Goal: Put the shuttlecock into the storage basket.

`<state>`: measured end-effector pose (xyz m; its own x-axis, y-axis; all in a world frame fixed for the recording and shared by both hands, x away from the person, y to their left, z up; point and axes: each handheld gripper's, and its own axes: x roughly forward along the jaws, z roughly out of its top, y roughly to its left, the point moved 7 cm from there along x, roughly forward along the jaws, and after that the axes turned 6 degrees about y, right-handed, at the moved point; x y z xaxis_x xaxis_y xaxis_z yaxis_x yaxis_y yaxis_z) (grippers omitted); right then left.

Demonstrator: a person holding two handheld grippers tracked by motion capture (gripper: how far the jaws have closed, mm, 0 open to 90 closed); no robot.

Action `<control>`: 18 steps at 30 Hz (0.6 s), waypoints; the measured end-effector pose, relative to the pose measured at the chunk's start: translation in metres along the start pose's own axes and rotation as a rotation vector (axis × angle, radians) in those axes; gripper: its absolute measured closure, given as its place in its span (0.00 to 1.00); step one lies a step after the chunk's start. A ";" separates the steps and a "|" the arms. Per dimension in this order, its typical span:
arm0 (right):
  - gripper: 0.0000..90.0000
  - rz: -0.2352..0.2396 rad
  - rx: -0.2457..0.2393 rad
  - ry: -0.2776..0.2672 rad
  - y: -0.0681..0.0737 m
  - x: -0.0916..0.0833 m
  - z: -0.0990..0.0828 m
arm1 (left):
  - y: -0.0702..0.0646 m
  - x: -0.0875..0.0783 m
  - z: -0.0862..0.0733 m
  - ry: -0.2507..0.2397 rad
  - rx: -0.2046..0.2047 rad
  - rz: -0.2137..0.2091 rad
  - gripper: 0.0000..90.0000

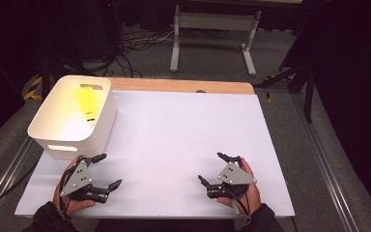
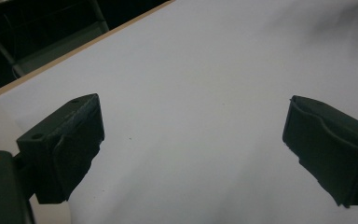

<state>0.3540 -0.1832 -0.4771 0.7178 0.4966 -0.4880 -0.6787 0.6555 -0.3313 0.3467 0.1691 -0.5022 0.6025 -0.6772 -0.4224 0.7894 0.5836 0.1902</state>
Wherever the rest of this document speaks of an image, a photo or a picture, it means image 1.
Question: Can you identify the long black floor cable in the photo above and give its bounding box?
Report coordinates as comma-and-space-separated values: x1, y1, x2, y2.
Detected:
0, 160, 42, 216

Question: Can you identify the black tripod stand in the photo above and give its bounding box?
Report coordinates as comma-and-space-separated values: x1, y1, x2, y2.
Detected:
40, 54, 95, 101

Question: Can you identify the black and yellow hazard tape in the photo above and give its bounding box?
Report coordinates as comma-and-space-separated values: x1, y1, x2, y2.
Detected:
23, 75, 43, 101

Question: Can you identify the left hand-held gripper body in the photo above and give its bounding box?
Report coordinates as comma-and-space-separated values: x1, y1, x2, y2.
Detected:
59, 157, 110, 205

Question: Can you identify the person's right hand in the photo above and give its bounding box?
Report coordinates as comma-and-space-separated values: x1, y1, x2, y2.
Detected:
216, 157, 262, 216

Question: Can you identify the hand-held gripper cable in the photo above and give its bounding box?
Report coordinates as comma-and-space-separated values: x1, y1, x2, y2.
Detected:
228, 185, 252, 223
59, 165, 78, 220

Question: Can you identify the black metal stand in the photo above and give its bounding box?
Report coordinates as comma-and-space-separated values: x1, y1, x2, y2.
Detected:
254, 64, 315, 124

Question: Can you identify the grey metal table stand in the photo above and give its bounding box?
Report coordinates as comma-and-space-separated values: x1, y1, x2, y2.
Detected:
169, 3, 263, 77

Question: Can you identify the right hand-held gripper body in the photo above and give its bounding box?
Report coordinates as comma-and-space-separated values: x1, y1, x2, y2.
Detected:
206, 157, 258, 199

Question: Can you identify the left hand-held gripper cable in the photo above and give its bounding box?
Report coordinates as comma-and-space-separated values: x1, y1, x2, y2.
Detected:
59, 165, 78, 220

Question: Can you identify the right hand-held gripper cable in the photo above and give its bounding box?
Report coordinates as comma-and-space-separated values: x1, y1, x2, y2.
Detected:
228, 185, 252, 223

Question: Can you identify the white plastic storage bin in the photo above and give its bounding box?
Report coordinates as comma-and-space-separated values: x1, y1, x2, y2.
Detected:
27, 74, 118, 161

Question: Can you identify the tangle of black floor cables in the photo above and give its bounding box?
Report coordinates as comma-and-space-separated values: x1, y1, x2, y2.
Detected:
120, 28, 175, 78

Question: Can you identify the person's left hand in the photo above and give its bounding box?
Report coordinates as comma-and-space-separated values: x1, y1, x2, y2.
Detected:
51, 156, 97, 218

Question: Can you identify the white table mat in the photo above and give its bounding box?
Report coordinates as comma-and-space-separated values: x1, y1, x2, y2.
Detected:
14, 90, 296, 218

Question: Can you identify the aluminium floor rail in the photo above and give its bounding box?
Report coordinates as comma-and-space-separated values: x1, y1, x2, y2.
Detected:
291, 93, 358, 232
0, 138, 35, 226

